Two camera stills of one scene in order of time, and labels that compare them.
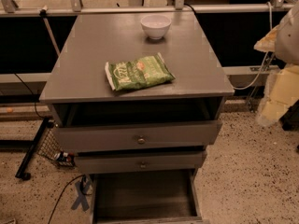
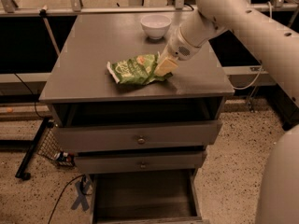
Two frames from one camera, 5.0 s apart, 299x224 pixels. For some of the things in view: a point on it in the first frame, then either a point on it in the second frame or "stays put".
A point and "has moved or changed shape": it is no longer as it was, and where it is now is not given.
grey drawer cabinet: x=144 y=145 stays put
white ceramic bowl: x=155 y=25 stays put
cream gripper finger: x=267 y=43 to x=178 y=48
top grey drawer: x=81 y=136 stays put
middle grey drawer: x=139 y=162 stays put
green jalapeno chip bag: x=144 y=71 has moved or changed shape
